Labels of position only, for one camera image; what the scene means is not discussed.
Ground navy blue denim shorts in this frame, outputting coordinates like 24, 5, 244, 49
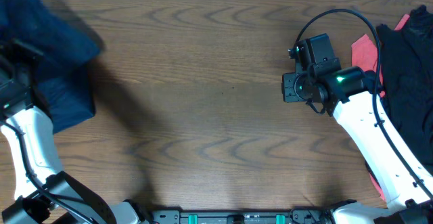
1, 0, 100, 81

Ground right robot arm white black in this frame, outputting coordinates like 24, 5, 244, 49
281, 67, 432, 223

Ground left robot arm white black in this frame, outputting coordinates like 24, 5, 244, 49
1, 79, 117, 223

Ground red garment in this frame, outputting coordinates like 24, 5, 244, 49
351, 14, 410, 201

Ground black garment pile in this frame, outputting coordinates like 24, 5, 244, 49
376, 5, 432, 173

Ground folded navy blue garment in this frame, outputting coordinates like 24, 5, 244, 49
37, 66, 95, 134

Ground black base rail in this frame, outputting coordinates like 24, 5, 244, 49
111, 200, 359, 224

